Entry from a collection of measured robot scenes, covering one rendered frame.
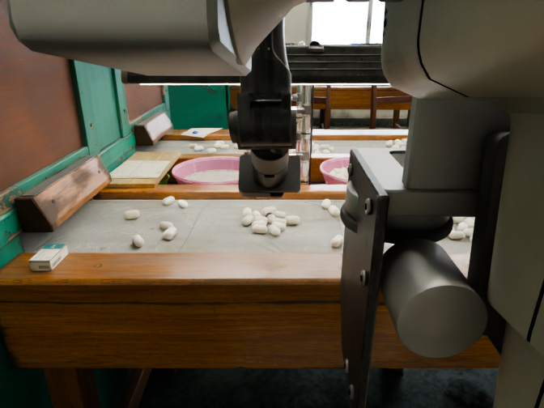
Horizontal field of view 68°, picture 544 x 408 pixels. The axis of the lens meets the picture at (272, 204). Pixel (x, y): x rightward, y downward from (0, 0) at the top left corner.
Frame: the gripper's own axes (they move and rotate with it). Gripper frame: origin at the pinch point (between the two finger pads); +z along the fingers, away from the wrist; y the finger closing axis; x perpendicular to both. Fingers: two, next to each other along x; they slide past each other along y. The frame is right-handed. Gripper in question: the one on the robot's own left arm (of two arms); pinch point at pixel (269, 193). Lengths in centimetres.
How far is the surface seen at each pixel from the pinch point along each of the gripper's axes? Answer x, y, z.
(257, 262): 13.5, 2.0, -1.3
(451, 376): 36, -66, 87
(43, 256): 13.3, 37.8, -3.3
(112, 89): -44, 47, 31
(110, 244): 8.1, 31.8, 9.2
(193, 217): -1.2, 17.8, 19.4
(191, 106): -169, 69, 231
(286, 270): 15.2, -3.0, -3.3
